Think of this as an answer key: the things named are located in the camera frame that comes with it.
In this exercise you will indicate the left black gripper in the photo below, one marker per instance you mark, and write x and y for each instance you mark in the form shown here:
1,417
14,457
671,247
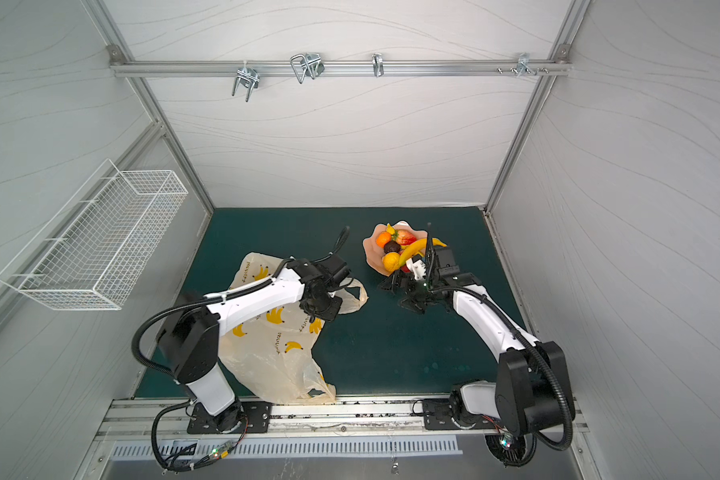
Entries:
331,314

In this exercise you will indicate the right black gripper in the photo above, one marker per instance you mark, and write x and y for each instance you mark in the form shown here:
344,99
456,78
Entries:
414,294

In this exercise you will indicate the large yellow toy banana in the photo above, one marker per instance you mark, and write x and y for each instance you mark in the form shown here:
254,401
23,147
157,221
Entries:
419,246

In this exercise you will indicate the yellow toy lemon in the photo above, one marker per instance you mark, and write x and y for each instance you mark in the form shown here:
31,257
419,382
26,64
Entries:
391,261

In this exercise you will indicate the cream banana-print plastic bag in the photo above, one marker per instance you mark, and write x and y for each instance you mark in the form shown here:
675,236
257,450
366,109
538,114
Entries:
271,353

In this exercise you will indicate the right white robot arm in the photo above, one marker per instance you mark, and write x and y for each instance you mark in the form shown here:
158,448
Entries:
532,393

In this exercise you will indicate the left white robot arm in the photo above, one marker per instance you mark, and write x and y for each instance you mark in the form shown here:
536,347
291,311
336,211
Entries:
189,339

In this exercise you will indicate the red strawberry toy upper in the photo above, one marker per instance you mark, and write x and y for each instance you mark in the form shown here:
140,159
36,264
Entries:
404,237

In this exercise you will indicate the dark brown toy fruit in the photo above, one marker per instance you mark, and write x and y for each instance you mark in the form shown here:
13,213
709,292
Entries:
392,247

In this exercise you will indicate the pink wavy fruit bowl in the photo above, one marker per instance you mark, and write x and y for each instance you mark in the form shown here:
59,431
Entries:
374,253

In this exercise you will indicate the orange toy fruit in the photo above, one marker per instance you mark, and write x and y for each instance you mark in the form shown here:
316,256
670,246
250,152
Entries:
383,238

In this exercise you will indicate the white ventilation grille strip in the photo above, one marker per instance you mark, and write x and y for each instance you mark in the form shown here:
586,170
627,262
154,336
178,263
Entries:
299,447

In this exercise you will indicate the black round fan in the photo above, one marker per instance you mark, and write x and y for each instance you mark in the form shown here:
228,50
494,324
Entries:
511,451

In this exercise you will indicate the metal u-bolt clamp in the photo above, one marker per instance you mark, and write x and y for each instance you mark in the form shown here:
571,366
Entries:
307,65
247,79

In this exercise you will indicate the aluminium top crossbar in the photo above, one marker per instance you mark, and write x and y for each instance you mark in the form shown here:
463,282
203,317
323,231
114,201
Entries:
333,68

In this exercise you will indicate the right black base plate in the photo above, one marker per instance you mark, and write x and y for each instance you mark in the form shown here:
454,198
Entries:
440,414

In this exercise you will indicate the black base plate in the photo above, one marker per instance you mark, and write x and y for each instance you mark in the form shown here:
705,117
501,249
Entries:
440,414
249,416

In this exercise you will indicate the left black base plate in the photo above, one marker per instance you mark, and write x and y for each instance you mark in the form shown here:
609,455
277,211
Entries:
249,416

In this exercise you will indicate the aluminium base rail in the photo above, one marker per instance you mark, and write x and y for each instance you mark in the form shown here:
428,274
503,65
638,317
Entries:
348,416

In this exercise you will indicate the white wire basket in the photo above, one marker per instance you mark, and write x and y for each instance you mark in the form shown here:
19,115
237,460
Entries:
90,254

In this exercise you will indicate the metal bracket with bolts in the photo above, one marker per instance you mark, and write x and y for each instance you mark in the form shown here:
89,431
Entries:
523,67

